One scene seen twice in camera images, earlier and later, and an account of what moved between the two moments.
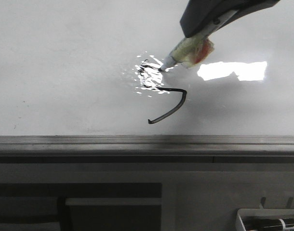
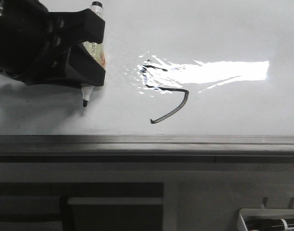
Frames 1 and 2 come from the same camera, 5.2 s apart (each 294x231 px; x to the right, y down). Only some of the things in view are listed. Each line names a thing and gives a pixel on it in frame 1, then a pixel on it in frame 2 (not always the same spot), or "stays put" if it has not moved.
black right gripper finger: (198, 14) to (30, 44)
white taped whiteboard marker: (194, 49) to (97, 51)
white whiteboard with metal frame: (79, 82) stays put
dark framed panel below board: (77, 206) stays put
